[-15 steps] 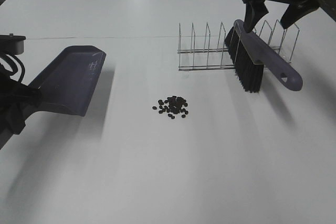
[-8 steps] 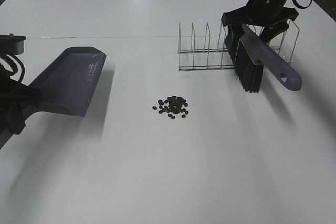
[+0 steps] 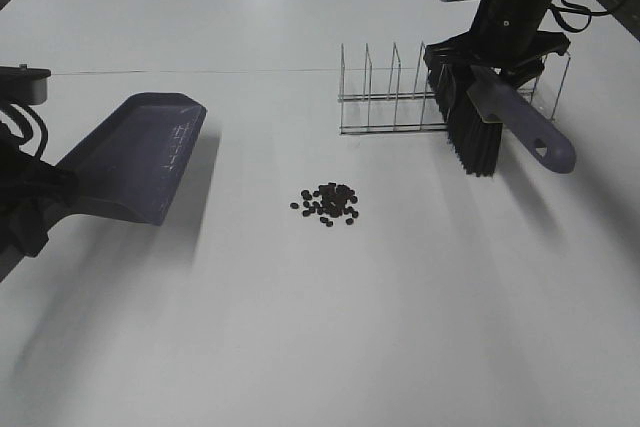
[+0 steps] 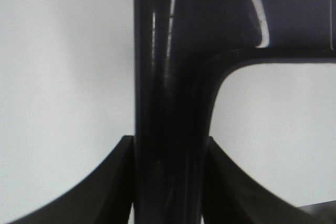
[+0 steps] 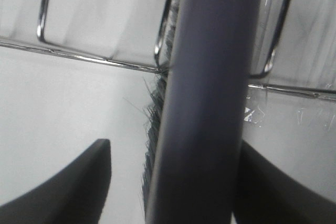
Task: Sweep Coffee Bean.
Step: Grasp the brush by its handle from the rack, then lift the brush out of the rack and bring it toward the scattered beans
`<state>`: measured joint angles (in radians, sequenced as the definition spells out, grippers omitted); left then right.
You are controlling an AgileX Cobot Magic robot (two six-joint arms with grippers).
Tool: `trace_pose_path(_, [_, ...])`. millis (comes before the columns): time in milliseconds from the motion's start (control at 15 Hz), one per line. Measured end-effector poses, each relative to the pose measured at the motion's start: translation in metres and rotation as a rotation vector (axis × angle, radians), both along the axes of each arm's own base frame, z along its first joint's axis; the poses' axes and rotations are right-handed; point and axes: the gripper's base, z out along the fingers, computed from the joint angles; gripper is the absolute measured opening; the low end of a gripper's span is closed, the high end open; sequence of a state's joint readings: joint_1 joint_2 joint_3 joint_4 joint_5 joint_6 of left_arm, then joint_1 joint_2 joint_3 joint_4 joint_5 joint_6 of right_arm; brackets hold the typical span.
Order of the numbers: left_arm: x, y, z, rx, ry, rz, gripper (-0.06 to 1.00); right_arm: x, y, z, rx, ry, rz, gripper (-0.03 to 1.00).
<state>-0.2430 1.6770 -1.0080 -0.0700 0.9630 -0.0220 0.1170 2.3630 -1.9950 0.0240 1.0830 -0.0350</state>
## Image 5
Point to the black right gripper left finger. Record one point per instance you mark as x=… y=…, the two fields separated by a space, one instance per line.
x=76 y=194

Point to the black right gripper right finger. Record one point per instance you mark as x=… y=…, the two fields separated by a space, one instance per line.
x=265 y=194

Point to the chrome wire dish rack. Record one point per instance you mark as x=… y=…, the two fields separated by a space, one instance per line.
x=48 y=48

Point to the purple hand brush black bristles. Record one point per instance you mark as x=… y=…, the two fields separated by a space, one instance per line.
x=200 y=136

